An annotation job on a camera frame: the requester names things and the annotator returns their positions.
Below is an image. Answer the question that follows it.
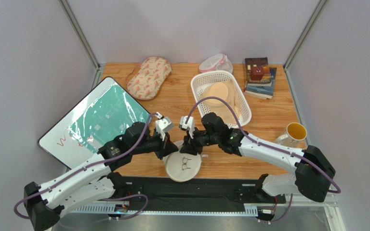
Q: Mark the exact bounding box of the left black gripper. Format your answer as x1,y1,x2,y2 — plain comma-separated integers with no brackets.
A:
132,129,179,160

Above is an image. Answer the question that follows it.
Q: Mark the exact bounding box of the round white mesh laundry bag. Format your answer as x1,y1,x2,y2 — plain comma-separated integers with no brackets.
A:
162,151,207,182

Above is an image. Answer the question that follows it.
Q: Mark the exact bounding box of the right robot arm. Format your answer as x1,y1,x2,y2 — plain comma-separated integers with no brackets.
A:
179,113,336,203

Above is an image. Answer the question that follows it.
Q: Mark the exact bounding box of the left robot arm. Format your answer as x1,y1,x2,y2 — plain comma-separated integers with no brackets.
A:
21,117,178,231

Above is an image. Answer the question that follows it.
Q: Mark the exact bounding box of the beige bra in basket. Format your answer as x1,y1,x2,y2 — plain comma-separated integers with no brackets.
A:
199,80,241,124

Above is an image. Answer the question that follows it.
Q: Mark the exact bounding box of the pink-trimmed mesh bag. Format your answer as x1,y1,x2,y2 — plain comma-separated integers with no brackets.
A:
198,53,234,73

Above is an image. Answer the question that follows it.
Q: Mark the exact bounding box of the whiteboard with green sheet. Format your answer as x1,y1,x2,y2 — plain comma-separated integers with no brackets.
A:
38,77,149,169

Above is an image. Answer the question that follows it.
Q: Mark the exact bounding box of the floral fabric pouch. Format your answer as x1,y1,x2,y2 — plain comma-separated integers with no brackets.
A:
127,56,172,101

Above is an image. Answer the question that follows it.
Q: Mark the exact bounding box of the white perforated plastic basket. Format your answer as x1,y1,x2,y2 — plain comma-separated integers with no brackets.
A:
190,70,252,128

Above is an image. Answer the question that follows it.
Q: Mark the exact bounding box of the stack of books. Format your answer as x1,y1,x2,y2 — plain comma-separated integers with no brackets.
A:
244,57,277,99

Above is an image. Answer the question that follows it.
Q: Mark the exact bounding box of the dark red cube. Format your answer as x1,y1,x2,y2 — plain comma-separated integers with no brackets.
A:
250,66,264,81

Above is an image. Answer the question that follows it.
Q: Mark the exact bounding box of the white mug yellow inside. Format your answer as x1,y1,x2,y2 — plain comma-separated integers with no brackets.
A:
274,122,307,148

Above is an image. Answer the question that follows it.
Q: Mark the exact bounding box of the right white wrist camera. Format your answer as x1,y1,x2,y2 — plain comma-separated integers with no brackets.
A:
179,115,195,139

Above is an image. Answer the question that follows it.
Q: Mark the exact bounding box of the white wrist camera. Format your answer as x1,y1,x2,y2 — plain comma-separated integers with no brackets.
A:
179,115,195,139
155,117,174,141

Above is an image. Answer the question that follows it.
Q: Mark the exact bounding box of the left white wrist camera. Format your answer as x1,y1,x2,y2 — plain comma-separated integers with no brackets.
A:
155,117,174,141

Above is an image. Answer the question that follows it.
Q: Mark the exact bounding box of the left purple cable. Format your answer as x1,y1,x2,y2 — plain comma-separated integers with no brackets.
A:
13,112,163,220

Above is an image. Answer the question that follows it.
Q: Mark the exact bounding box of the purple cable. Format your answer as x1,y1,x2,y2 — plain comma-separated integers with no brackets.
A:
185,96,342,194
13,112,163,220

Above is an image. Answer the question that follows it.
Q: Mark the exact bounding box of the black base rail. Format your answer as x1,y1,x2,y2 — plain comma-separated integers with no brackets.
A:
111,177,287,219

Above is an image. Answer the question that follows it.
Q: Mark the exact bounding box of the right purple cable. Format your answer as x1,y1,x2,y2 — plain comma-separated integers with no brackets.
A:
185,96,342,194

